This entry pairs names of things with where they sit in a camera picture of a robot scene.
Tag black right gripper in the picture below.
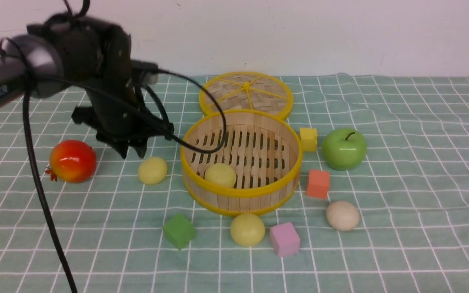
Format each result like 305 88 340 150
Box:
71 24 174 159

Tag yellow bun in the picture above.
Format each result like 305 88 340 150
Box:
204 163 237 188
137 157 168 185
230 213 266 247

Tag yellow bun front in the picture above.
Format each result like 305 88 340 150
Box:
230 213 266 247

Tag white bun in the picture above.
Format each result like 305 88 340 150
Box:
326 201 361 232

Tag bamboo steamer tray yellow rim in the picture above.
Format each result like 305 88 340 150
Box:
180 109 303 216

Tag woven bamboo steamer lid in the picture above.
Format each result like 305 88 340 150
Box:
203 72 294 120

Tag red pomegranate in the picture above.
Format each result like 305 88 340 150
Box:
45 140 97 184

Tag green cube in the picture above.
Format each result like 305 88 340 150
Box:
162 214 196 250

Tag yellow cube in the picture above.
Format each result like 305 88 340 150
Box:
298 127 318 152

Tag pink cube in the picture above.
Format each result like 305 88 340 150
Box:
270 221 301 258

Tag green checkered tablecloth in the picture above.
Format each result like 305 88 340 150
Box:
0 73 469 293

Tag orange cube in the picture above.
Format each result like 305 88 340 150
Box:
306 169 331 200

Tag green apple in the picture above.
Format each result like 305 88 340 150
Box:
321 128 367 171

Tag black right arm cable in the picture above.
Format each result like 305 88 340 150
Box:
0 0 227 293

